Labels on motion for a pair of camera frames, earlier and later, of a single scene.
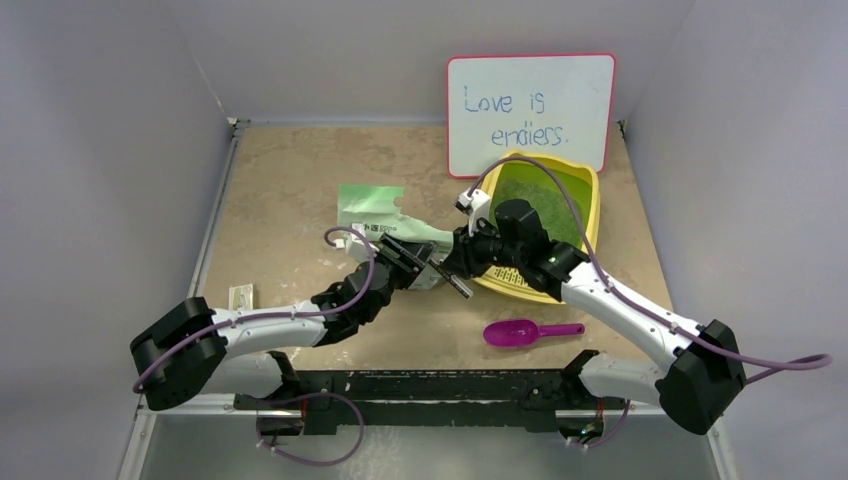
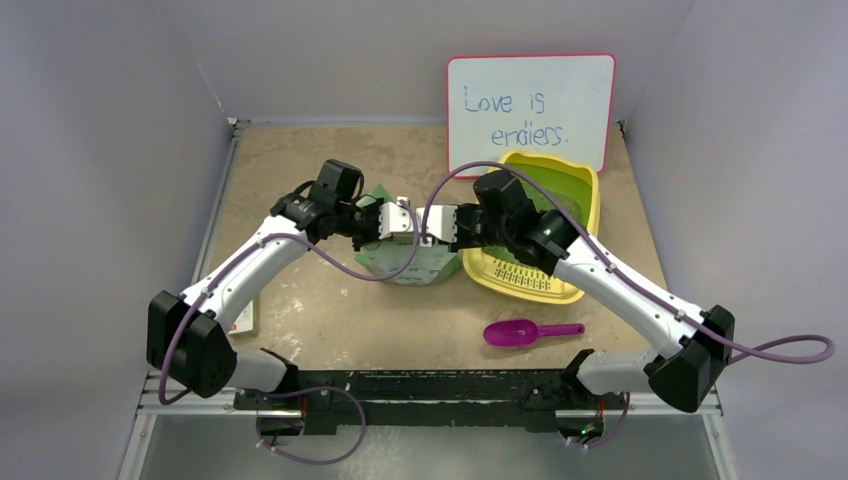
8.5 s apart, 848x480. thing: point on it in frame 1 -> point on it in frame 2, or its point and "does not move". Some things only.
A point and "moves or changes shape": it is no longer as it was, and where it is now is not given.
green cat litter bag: x=365 y=213 moves or changes shape
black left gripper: x=410 y=257 -> x=373 y=237
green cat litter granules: x=533 y=183 does not move
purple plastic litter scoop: x=522 y=332 does not move
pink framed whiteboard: x=555 y=104 does not move
